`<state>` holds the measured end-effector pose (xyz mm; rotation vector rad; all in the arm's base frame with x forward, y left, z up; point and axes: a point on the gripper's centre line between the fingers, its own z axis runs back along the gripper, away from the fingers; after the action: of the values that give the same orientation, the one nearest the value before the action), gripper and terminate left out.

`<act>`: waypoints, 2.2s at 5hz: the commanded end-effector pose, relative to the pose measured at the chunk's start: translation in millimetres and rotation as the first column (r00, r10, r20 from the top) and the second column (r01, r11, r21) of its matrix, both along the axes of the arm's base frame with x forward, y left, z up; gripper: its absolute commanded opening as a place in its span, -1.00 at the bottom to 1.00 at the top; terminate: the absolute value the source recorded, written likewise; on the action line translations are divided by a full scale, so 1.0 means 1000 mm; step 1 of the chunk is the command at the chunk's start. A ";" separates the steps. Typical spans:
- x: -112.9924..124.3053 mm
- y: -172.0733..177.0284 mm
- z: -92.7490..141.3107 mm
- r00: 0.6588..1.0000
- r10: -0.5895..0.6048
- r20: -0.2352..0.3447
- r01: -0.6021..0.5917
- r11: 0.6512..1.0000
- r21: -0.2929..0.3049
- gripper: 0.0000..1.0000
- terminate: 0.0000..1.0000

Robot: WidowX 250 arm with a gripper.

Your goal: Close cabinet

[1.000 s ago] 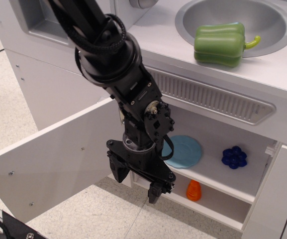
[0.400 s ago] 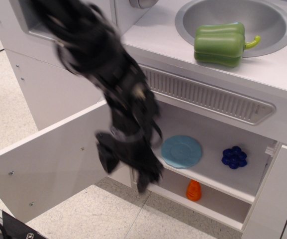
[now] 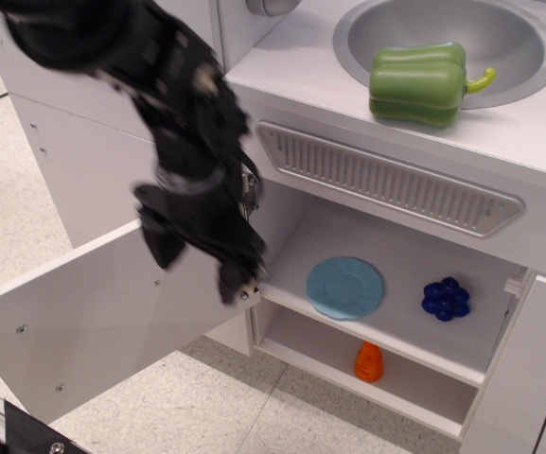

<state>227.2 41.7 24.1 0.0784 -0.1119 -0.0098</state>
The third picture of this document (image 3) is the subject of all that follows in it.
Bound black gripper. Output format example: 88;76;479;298
133;166;265;304

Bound light blue toy plate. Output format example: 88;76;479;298
306;256;385;321

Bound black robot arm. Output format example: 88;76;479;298
0;1;265;304

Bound white toy kitchen cabinet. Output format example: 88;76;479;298
0;1;546;446

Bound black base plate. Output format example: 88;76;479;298
0;401;88;454

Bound green toy bell pepper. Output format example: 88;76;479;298
369;43;497;129

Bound silver round sink basin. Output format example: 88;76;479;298
332;0;546;110

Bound orange toy carrot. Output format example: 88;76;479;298
354;341;384;383

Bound blue toy grapes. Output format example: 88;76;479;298
421;276;470;322

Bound upper metal hinge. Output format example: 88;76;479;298
241;172;259;219

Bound white cabinet door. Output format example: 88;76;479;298
0;221;253;423
460;275;546;453

